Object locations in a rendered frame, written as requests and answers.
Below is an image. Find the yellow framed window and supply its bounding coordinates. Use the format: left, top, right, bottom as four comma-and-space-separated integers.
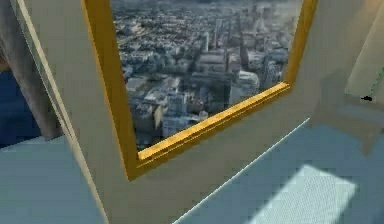
80, 0, 319, 182

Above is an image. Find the pale room door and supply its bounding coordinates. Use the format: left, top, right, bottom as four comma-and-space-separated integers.
344, 0, 384, 105

